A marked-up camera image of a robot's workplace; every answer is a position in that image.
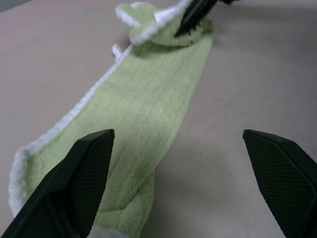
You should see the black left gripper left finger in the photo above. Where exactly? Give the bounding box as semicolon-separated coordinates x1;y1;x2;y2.
0;128;115;238

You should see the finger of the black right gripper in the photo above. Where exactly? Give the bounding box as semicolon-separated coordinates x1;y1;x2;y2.
174;0;218;37

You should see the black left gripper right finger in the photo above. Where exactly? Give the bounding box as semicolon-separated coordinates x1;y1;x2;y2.
242;129;317;238

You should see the green towel with white trim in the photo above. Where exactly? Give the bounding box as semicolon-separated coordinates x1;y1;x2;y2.
8;1;215;238

